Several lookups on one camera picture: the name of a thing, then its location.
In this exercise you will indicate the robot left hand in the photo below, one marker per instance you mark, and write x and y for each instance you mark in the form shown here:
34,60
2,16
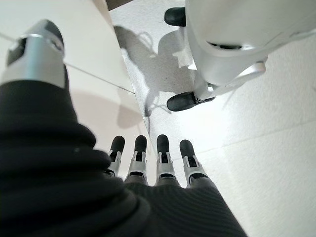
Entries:
74,192

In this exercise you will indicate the white cabinet door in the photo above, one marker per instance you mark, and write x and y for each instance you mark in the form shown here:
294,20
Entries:
103,106

